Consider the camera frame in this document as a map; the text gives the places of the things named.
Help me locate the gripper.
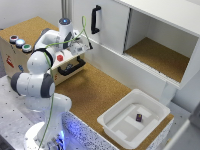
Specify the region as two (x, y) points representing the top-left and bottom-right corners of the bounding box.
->
(66, 29), (93, 56)

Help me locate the wooden drawer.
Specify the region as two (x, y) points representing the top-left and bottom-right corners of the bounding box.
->
(49, 49), (87, 87)

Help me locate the wooden drawer box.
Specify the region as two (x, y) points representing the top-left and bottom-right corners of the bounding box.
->
(0, 16), (72, 81)

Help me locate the white sliding door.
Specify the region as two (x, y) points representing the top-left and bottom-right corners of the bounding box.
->
(72, 0), (131, 55)

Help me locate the green button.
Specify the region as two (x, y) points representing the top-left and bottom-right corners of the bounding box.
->
(21, 43), (33, 54)

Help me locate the blue button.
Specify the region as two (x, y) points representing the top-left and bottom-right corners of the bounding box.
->
(15, 38), (27, 48)

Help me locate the red button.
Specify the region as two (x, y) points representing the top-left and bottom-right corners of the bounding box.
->
(8, 34), (20, 45)

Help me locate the white plastic box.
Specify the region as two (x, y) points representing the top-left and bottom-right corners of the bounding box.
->
(96, 87), (172, 150)

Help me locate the white cabinet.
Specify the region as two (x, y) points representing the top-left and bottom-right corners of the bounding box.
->
(71, 0), (200, 108)

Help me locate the purple block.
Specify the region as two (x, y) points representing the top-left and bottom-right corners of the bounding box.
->
(135, 112), (145, 122)

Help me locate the black drawer handle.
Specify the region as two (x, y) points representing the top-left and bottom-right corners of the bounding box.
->
(57, 55), (87, 77)

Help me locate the black door handle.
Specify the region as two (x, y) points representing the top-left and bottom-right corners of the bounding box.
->
(90, 4), (103, 36)

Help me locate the green cable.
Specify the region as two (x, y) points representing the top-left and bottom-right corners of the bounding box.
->
(37, 14), (93, 150)

